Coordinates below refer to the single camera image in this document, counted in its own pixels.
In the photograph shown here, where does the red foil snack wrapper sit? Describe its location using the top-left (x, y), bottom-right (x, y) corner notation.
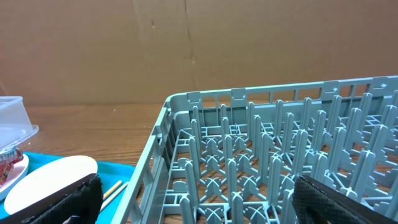
top-left (1, 147), bottom-right (23, 186)

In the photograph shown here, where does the wooden chopstick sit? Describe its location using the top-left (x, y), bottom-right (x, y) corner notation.
top-left (103, 180), bottom-right (123, 200)
top-left (100, 182), bottom-right (129, 212)

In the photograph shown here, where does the large plate with food scraps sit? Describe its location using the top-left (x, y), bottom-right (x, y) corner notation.
top-left (0, 154), bottom-right (29, 200)

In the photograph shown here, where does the teal plastic tray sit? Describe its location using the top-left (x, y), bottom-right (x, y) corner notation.
top-left (0, 151), bottom-right (136, 224)

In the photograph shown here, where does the clear plastic bin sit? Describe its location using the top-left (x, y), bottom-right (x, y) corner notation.
top-left (0, 96), bottom-right (39, 154)

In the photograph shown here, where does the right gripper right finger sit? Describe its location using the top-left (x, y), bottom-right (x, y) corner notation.
top-left (292, 175), bottom-right (397, 224)

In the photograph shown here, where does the pink bowl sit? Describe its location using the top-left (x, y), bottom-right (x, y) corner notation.
top-left (4, 156), bottom-right (98, 215)

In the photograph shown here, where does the grey dishwasher rack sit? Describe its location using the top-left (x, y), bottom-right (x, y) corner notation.
top-left (112, 76), bottom-right (397, 223)

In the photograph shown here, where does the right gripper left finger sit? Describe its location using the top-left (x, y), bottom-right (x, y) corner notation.
top-left (0, 173), bottom-right (104, 224)

